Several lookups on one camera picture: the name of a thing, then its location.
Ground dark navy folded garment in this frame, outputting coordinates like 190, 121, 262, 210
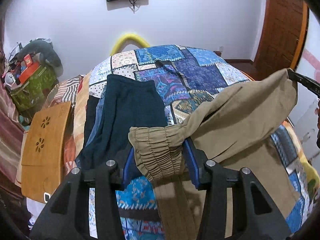
79, 74, 167, 170

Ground orange red box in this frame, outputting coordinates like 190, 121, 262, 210
18, 54, 40, 84

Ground wooden lap desk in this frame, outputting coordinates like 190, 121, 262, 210
21, 101, 71, 204

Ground yellow curved headboard tube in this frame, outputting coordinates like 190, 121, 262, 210
110, 33, 150, 56

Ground khaki olive pants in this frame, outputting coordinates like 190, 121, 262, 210
128, 69, 299, 239

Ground yellow orange fleece blanket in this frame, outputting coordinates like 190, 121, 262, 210
73, 71, 91, 157

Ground brown wooden door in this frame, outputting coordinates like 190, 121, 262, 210
253, 0, 309, 80

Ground blue patchwork bedspread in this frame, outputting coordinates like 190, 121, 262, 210
89, 45, 309, 239

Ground striped pink curtain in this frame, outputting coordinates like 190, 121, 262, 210
0, 19, 26, 196

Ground blue denim garment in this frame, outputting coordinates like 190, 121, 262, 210
84, 86, 106, 147

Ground green patterned storage bag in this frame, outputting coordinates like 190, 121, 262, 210
9, 65, 57, 114

